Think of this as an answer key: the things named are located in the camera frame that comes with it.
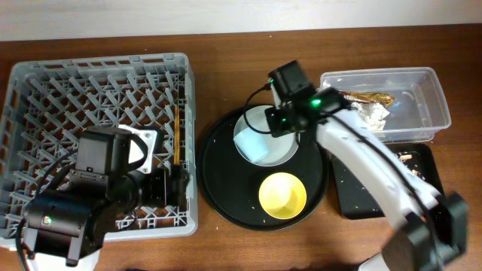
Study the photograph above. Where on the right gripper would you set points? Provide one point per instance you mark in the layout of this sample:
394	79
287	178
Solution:
272	118

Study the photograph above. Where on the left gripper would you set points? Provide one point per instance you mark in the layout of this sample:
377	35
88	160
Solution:
179	184

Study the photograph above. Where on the grey round plate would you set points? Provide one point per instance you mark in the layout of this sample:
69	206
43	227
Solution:
281	149

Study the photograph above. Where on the blue cup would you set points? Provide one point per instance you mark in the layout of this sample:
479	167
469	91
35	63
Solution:
251	144

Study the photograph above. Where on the wooden chopstick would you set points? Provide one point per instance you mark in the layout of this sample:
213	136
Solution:
176	128
178	150

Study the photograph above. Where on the yellow bowl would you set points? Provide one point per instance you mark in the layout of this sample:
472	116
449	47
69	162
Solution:
282	195

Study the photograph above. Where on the white napkin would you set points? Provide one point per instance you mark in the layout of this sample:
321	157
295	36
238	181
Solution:
373	114

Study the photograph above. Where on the gold brown snack wrapper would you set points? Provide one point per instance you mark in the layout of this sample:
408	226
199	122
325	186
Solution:
383	98

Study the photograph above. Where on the food scraps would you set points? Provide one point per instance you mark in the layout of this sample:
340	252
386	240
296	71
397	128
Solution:
413	162

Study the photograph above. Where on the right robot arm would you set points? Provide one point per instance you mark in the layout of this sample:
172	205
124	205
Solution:
431	229

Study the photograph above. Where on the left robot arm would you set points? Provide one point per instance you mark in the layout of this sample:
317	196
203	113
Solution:
71	216

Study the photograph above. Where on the grey dishwasher rack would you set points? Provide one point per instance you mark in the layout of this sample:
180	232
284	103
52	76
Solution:
48	104

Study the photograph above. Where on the round black tray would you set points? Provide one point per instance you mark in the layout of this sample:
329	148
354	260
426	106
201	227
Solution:
230	183

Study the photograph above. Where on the black rectangular tray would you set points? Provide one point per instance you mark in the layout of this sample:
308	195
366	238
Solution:
355	201

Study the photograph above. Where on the clear plastic bin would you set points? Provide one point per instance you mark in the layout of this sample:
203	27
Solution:
419	110

